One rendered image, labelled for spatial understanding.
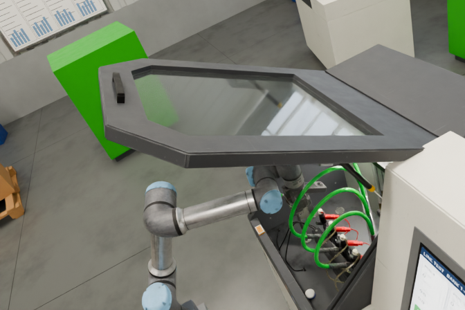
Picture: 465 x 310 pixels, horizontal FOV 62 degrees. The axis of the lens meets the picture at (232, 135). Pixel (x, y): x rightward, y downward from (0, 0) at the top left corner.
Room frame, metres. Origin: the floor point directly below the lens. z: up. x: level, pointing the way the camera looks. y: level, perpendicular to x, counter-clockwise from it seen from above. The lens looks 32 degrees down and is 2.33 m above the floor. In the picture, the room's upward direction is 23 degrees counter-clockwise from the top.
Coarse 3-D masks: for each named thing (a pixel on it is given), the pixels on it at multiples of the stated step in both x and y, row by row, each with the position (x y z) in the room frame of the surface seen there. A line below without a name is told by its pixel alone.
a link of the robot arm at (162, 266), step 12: (156, 192) 1.14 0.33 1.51; (168, 192) 1.14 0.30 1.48; (168, 204) 1.08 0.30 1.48; (156, 240) 1.12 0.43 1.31; (168, 240) 1.13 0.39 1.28; (156, 252) 1.13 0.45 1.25; (168, 252) 1.13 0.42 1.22; (156, 264) 1.13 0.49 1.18; (168, 264) 1.13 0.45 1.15; (156, 276) 1.12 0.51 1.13; (168, 276) 1.12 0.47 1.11
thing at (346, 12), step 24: (312, 0) 4.06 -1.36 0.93; (336, 0) 3.65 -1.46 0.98; (360, 0) 3.63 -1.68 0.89; (384, 0) 3.61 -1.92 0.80; (408, 0) 3.58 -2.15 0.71; (312, 24) 4.33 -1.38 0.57; (336, 24) 3.65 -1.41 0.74; (360, 24) 3.63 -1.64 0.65; (384, 24) 3.61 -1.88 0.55; (408, 24) 3.59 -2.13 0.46; (312, 48) 4.66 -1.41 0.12; (336, 48) 3.66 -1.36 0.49; (360, 48) 3.64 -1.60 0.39; (408, 48) 3.59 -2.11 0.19
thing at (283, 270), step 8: (256, 224) 1.35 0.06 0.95; (256, 232) 1.31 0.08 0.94; (264, 240) 1.23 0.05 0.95; (264, 248) 1.25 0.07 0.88; (272, 248) 1.17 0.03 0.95; (272, 256) 1.14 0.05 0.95; (280, 256) 1.12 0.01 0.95; (280, 264) 1.08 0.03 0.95; (280, 272) 1.04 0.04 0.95; (288, 272) 1.03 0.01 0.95; (288, 280) 0.99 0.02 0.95; (296, 280) 0.98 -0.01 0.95; (288, 288) 0.98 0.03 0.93; (296, 288) 0.95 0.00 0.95; (296, 296) 0.91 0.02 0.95; (304, 296) 0.90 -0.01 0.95; (296, 304) 0.94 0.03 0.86; (304, 304) 0.87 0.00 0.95
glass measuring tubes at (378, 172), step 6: (378, 162) 1.06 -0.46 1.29; (384, 162) 1.05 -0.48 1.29; (390, 162) 1.04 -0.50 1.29; (372, 168) 1.12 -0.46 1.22; (378, 168) 1.08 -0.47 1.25; (384, 168) 1.02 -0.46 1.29; (378, 174) 1.08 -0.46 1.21; (384, 174) 1.04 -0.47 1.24; (378, 180) 1.11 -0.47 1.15; (378, 186) 1.11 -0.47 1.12; (378, 192) 1.11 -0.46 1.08; (378, 198) 1.12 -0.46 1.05; (378, 210) 1.13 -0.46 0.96
